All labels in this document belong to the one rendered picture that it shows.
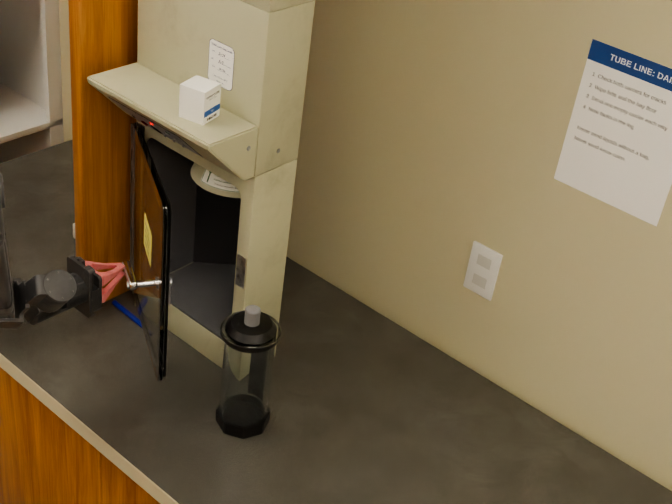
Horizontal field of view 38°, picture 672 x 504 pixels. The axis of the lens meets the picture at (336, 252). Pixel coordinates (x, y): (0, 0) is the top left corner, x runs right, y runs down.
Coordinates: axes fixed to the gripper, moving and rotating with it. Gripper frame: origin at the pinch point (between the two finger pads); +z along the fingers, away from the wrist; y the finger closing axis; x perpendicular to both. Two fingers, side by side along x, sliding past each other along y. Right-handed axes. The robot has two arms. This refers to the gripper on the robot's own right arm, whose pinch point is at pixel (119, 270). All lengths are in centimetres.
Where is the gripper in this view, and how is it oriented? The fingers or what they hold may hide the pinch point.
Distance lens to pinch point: 186.7
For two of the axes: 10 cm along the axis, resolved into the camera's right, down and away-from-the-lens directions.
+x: -7.5, -4.3, 5.1
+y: 1.3, -8.4, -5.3
